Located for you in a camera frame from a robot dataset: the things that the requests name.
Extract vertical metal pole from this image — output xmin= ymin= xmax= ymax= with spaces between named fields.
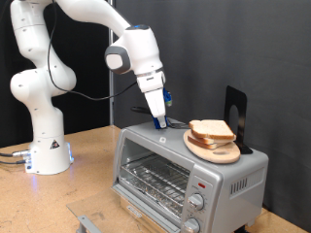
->
xmin=107 ymin=0 xmax=116 ymax=126

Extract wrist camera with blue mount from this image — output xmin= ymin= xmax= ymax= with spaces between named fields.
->
xmin=162 ymin=86 xmax=173 ymax=108

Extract black metal bookend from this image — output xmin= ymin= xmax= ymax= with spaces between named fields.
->
xmin=224 ymin=85 xmax=254 ymax=155

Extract glass oven door with handle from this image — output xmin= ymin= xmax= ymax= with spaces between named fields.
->
xmin=66 ymin=183 xmax=183 ymax=233

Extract round wooden cutting board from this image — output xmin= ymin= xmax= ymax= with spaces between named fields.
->
xmin=183 ymin=129 xmax=242 ymax=165

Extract black base cable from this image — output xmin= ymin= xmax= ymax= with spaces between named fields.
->
xmin=0 ymin=158 xmax=31 ymax=166
xmin=0 ymin=150 xmax=32 ymax=159

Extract silver toaster oven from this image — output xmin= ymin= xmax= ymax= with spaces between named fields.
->
xmin=112 ymin=117 xmax=270 ymax=233

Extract silver oven knob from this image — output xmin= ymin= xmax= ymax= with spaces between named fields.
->
xmin=188 ymin=192 xmax=206 ymax=212
xmin=182 ymin=216 xmax=201 ymax=233

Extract blue-handled metal spatula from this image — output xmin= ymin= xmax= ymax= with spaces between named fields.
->
xmin=130 ymin=106 xmax=190 ymax=131

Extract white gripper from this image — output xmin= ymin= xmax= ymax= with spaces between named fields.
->
xmin=143 ymin=86 xmax=168 ymax=129

